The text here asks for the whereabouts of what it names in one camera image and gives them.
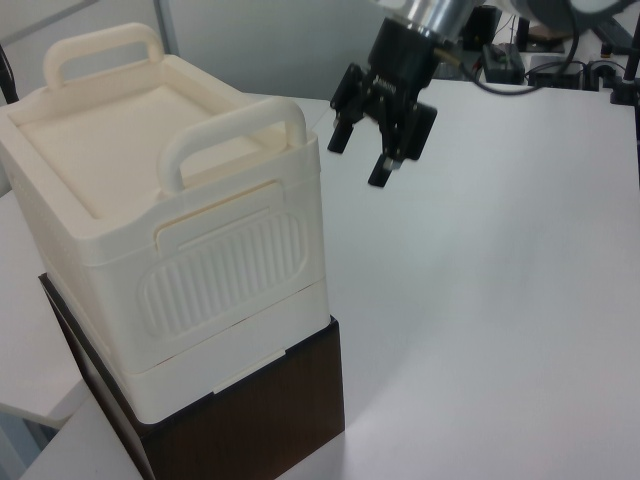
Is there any cream toy microwave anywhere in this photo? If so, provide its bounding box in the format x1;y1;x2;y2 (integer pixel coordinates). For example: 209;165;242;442
0;22;332;427

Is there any black camera stand pole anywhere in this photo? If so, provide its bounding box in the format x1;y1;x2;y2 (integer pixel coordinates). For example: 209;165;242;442
608;27;640;107

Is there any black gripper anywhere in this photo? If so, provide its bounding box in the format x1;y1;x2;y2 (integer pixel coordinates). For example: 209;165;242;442
326;17;442;189

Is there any black flat device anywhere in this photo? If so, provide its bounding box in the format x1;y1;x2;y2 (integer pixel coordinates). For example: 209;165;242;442
524;58;592;92

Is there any dark brown wooden drawer box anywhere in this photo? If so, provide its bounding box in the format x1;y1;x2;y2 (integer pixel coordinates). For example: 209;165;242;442
38;272;348;480

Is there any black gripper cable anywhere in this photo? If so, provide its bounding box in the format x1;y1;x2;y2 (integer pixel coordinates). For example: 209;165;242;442
433;19;585;96

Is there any black electronics box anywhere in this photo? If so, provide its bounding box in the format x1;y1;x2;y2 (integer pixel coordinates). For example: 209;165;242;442
478;42;527;84
463;5;503;51

